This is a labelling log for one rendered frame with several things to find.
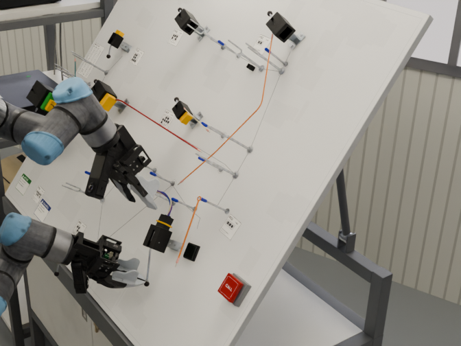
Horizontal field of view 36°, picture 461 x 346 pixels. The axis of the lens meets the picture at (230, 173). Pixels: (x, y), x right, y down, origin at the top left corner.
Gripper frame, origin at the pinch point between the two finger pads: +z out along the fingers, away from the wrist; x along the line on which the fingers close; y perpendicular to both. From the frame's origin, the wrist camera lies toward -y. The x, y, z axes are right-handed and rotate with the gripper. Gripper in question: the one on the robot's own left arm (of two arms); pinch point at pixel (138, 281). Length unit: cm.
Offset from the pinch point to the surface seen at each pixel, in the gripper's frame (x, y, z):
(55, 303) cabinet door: 35, -64, 2
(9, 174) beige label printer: 87, -67, -22
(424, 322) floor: 78, -48, 170
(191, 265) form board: 2.5, 9.2, 9.3
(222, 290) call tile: -10.6, 19.0, 11.6
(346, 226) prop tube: 19, 28, 47
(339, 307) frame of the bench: 12, 5, 62
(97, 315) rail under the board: 5.3, -24.4, 0.7
